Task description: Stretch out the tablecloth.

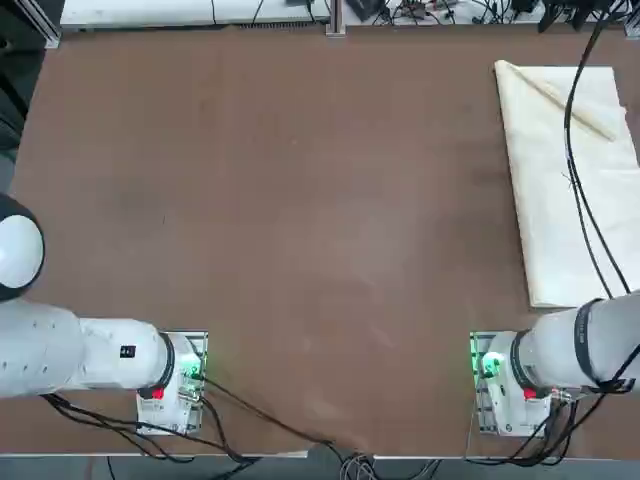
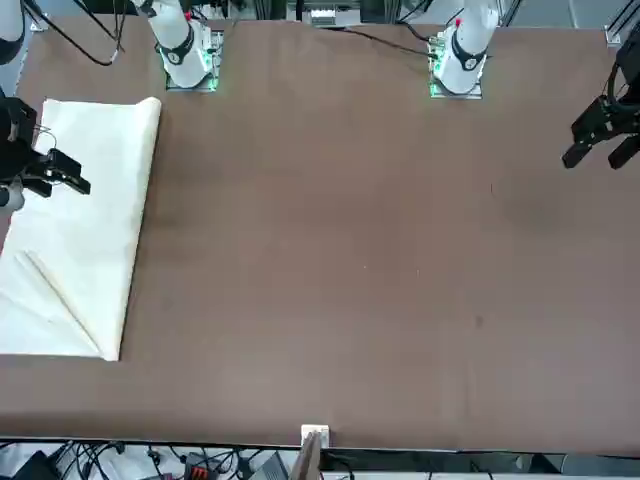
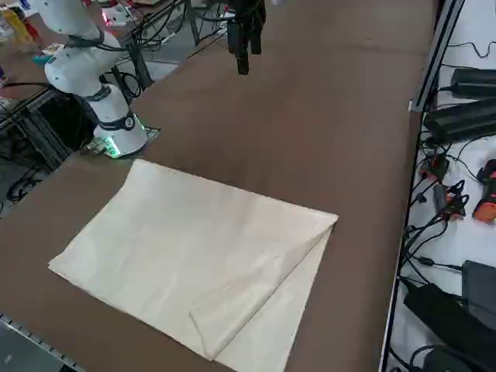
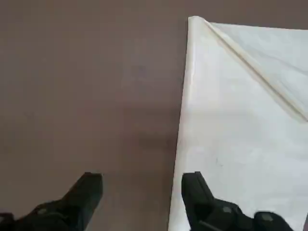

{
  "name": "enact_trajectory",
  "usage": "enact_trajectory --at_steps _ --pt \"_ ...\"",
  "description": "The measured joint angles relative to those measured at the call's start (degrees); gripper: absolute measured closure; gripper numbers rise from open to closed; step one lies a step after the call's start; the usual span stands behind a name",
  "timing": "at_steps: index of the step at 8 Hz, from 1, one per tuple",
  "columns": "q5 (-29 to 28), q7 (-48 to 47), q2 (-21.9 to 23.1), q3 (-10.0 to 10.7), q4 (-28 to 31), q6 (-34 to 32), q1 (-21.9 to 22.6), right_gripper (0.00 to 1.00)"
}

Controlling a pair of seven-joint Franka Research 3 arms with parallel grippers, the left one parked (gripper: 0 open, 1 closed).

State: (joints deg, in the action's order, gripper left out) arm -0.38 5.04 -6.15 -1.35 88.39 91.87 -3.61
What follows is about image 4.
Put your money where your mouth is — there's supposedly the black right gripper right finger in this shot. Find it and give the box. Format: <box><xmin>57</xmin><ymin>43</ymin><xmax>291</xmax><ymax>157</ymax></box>
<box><xmin>181</xmin><ymin>171</ymin><xmax>300</xmax><ymax>231</ymax></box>

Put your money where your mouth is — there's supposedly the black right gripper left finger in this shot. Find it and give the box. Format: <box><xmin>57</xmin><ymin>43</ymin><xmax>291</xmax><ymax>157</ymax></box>
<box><xmin>0</xmin><ymin>172</ymin><xmax>104</xmax><ymax>231</ymax></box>

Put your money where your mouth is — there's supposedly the cream white tablecloth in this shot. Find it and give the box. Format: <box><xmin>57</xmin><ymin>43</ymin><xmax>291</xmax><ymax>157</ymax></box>
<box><xmin>167</xmin><ymin>15</ymin><xmax>308</xmax><ymax>231</ymax></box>

